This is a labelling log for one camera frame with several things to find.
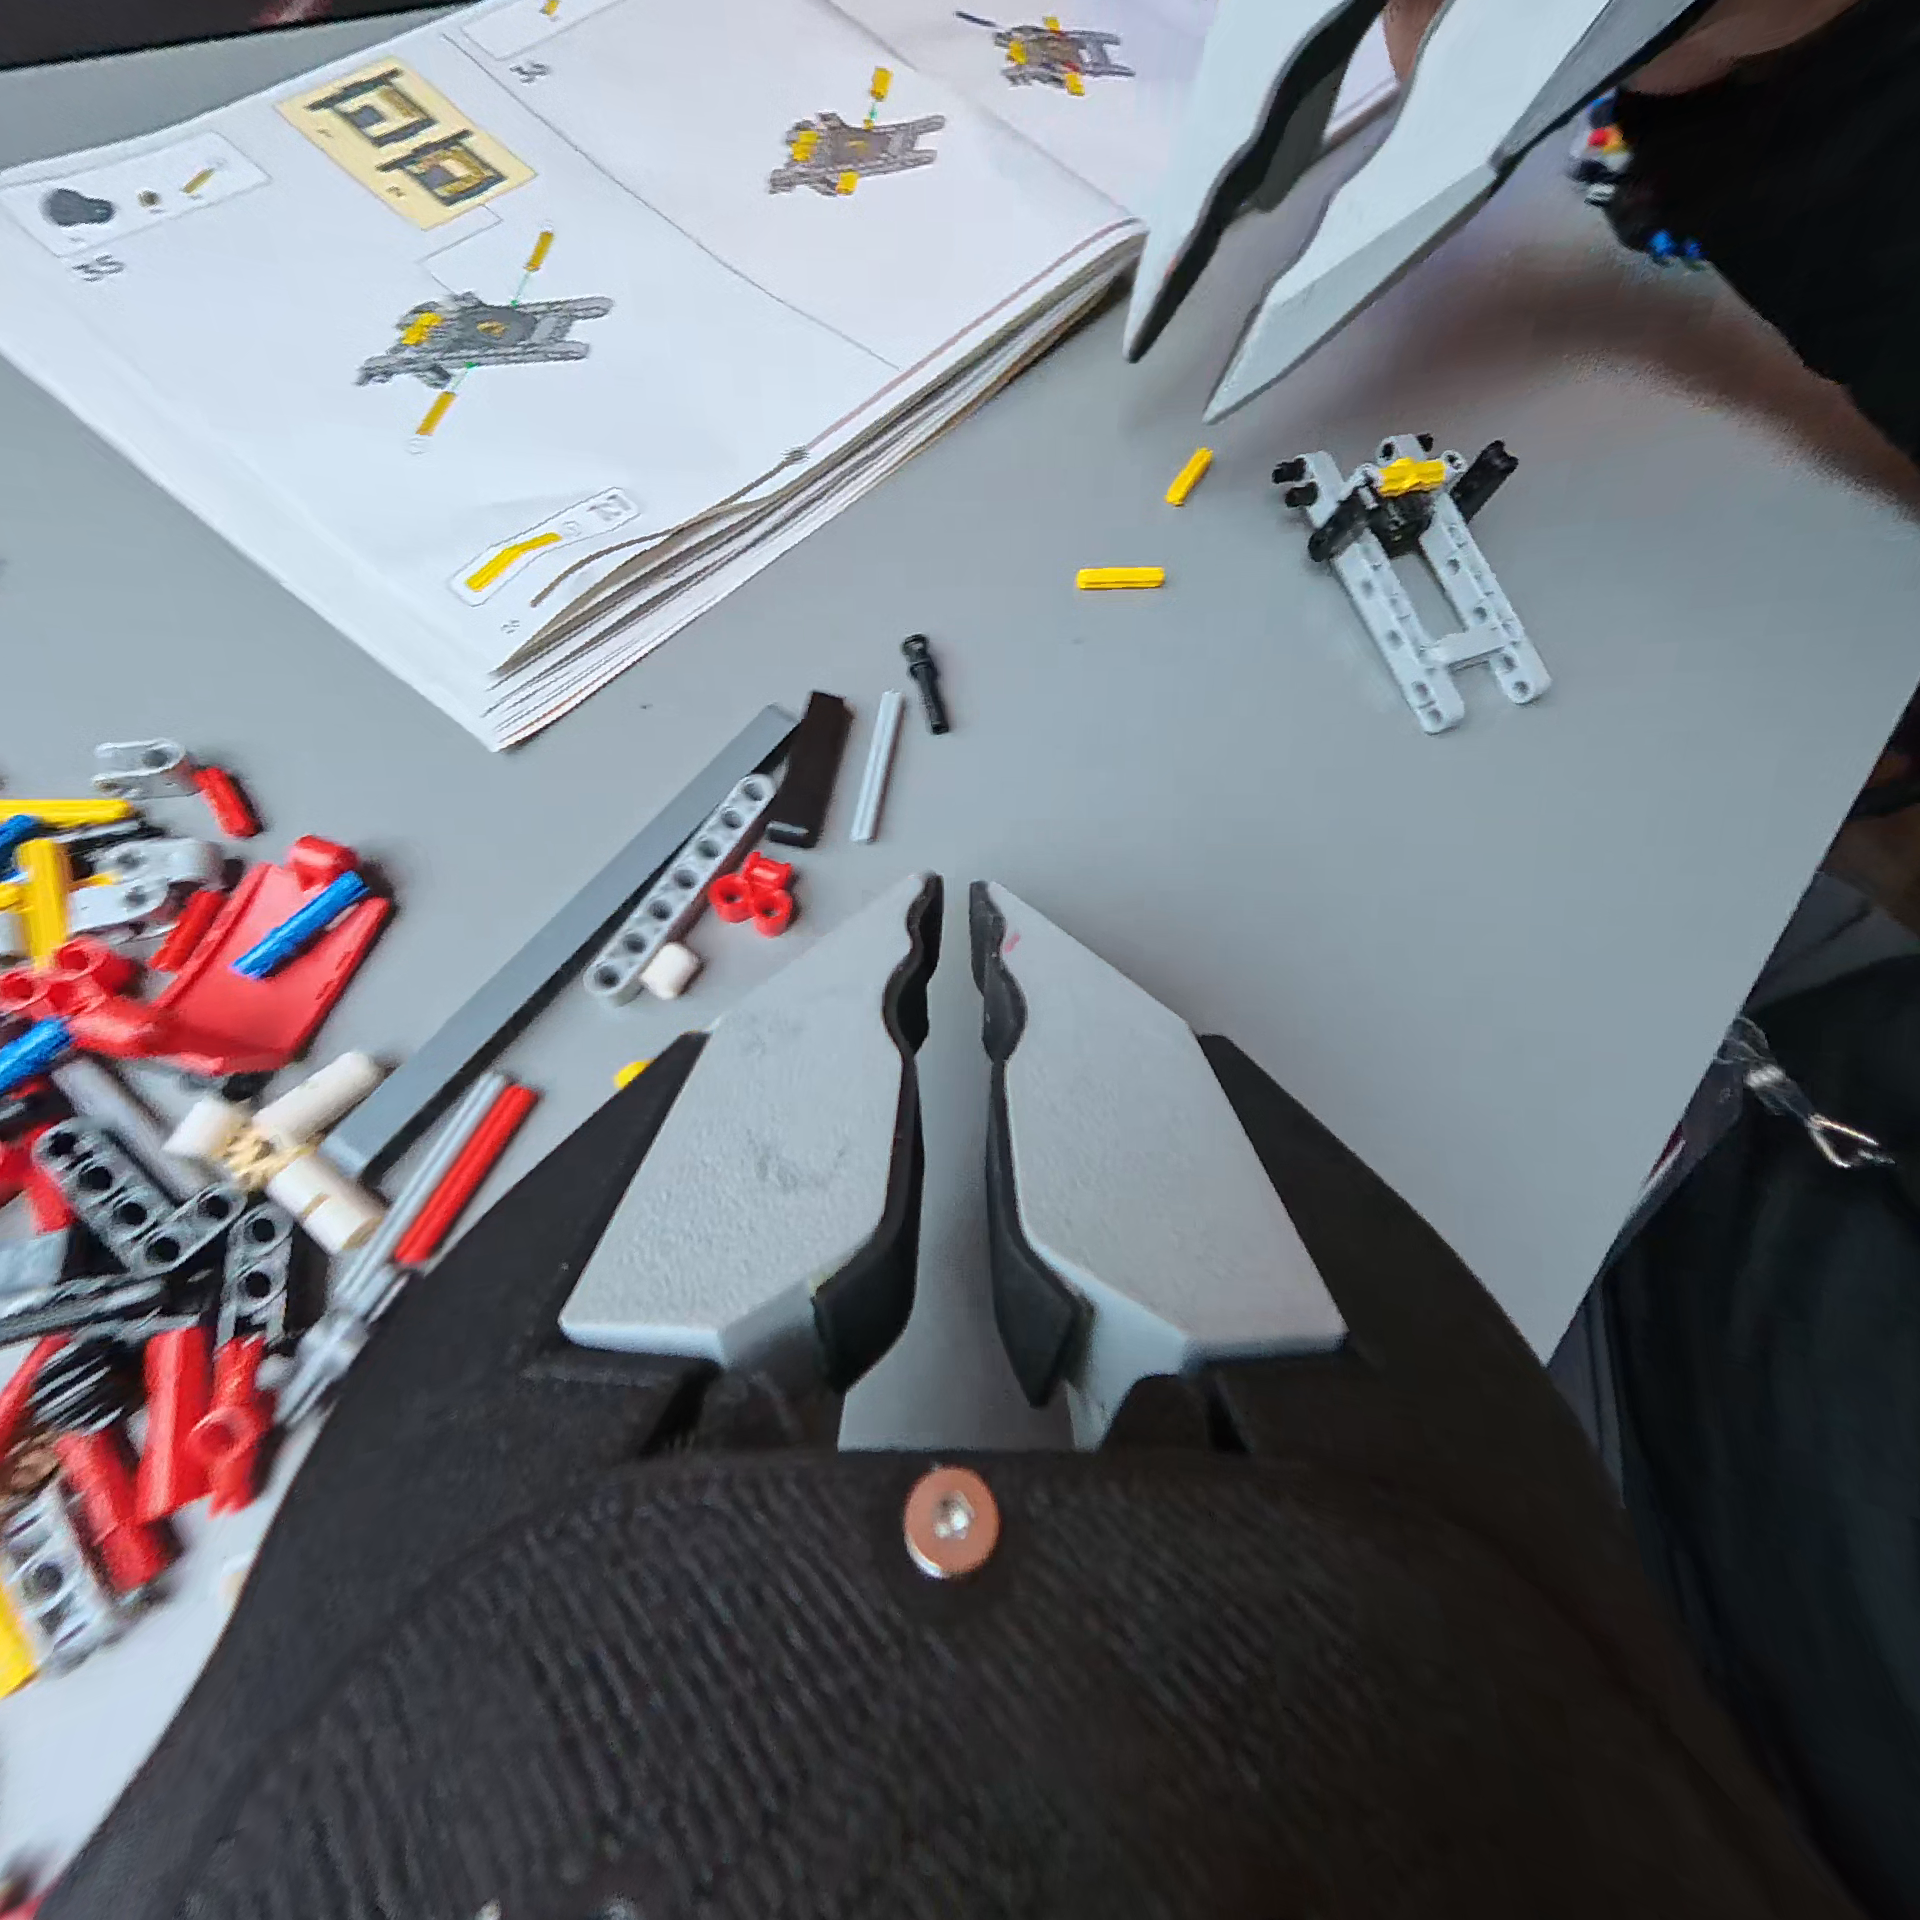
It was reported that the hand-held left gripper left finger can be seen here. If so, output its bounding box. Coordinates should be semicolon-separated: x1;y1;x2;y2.
557;875;946;1397

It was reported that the black five-hole lego beam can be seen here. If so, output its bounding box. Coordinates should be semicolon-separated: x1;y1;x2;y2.
768;690;853;850

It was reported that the lego instruction booklet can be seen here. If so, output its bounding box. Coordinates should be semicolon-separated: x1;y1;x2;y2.
0;0;1396;753

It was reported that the grey lego frame assembly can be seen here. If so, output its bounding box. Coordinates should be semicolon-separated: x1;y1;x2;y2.
1273;435;1554;735

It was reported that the person's dark clothing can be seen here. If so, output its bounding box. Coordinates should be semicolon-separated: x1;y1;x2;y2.
1553;869;1920;1920

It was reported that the black lanyard badge reel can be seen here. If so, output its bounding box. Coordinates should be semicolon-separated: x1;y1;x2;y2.
1724;1016;1899;1172

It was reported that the grey lego axle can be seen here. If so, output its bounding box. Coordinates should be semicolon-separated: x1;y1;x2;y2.
850;690;908;845

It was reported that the person's right forearm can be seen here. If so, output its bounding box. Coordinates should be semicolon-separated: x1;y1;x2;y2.
1611;0;1920;452

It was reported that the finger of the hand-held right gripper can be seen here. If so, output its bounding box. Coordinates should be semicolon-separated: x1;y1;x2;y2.
1204;0;1707;426
1121;0;1391;366

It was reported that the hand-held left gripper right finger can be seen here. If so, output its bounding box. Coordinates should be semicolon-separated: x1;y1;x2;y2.
967;880;1348;1441

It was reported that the pile of loose lego pieces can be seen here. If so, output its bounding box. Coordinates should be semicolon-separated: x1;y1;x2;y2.
0;704;804;1698

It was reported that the partly built lego model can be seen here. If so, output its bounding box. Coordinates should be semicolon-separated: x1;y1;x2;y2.
1567;90;1707;270

